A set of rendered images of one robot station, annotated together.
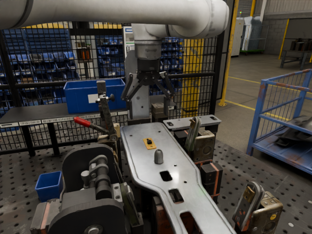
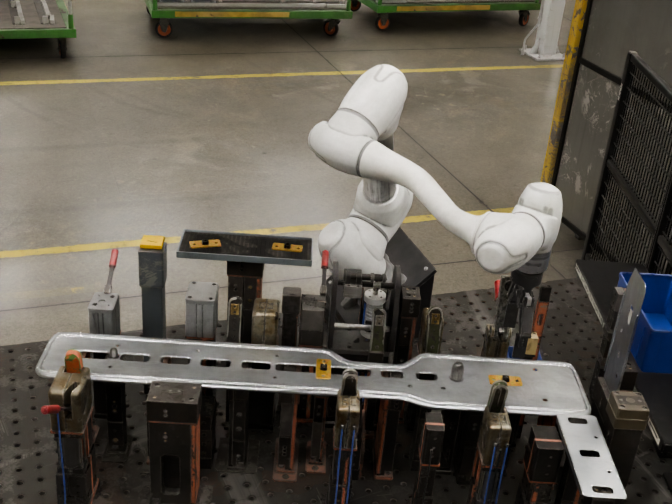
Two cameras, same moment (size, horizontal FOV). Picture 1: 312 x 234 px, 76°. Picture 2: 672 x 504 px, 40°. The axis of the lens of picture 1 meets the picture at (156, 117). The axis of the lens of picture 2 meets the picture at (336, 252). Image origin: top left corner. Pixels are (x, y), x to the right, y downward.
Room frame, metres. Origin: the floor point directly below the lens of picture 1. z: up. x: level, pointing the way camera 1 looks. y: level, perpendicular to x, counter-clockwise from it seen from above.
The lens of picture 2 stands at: (0.74, -1.97, 2.36)
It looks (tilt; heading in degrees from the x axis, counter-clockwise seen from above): 28 degrees down; 104
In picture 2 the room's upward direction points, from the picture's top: 5 degrees clockwise
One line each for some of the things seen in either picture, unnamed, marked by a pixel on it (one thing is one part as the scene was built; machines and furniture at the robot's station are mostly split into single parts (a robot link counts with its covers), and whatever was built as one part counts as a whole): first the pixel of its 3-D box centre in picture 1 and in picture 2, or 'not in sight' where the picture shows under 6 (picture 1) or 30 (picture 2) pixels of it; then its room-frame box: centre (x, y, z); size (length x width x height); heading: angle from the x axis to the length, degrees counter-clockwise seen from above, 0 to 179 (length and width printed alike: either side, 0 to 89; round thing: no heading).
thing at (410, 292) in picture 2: not in sight; (402, 356); (0.41, 0.16, 0.91); 0.07 x 0.05 x 0.42; 106
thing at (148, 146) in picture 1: (149, 142); (505, 379); (0.71, 0.03, 1.01); 0.08 x 0.04 x 0.01; 17
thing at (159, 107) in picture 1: (159, 134); (614, 457); (1.00, -0.02, 0.88); 0.08 x 0.08 x 0.36; 16
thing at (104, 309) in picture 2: not in sight; (106, 356); (-0.35, -0.11, 0.88); 0.11 x 0.10 x 0.36; 106
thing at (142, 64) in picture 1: (148, 71); (524, 283); (0.71, 0.03, 1.29); 0.08 x 0.07 x 0.09; 106
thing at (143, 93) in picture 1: (137, 86); (623, 334); (0.96, 0.09, 1.17); 0.12 x 0.01 x 0.34; 106
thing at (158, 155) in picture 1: (158, 157); (457, 372); (0.58, -0.01, 1.02); 0.03 x 0.03 x 0.07
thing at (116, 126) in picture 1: (118, 161); (519, 390); (0.75, 0.17, 0.88); 0.04 x 0.04 x 0.36; 16
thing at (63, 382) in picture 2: not in sight; (75, 440); (-0.25, -0.45, 0.88); 0.15 x 0.11 x 0.36; 106
